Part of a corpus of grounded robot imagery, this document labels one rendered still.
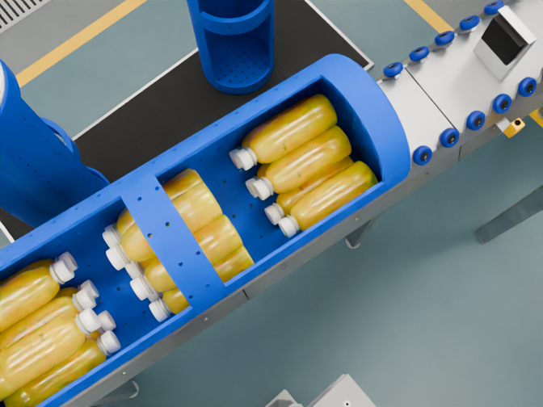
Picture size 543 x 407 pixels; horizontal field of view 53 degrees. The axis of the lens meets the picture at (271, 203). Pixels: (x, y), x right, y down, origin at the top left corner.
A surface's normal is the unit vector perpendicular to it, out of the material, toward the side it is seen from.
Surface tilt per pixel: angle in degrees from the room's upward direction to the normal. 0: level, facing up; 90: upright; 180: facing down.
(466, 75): 0
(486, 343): 0
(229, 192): 25
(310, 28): 0
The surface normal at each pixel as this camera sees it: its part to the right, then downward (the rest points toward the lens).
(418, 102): 0.00, -0.29
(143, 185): -0.27, -0.64
